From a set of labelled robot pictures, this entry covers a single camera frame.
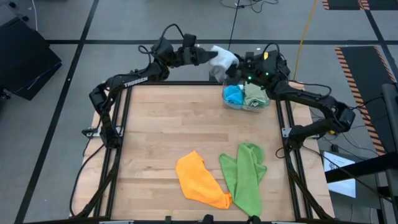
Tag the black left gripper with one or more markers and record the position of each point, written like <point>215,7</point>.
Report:
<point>189,54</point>

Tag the black perforated box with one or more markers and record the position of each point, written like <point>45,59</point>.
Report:
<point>286,71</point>

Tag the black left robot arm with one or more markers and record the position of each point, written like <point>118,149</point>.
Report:
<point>133,81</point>

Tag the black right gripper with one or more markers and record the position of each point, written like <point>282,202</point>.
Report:
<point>256,68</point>

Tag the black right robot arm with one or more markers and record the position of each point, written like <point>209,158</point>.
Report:
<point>311,96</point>

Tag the grey microfiber towel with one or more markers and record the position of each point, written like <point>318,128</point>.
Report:
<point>222,60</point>

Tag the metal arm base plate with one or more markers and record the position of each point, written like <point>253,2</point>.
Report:
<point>90,132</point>
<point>285,132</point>

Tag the orange microfiber towel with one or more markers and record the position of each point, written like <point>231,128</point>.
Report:
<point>199,180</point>

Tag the blue microfiber towel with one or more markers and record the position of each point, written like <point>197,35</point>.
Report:
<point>234,95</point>

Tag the black hazard-striped floor mat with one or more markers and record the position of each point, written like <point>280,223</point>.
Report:
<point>342,3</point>
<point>367,87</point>

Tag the black post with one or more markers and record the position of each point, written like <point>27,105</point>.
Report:
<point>391,124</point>

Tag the black metal table frame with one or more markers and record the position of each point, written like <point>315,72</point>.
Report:
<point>186,83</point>

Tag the bright green microfiber towel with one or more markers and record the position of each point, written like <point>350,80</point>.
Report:
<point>245,183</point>

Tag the yellow connector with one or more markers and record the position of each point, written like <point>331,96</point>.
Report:
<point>331,132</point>

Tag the black bar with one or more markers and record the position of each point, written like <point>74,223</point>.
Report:
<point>357,169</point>

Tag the clear plastic bin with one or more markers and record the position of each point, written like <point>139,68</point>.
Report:
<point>228,107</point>

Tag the black case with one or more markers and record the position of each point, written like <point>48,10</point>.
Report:
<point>25,62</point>

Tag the sage green microfiber towel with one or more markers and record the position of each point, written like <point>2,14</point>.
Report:
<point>255,93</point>

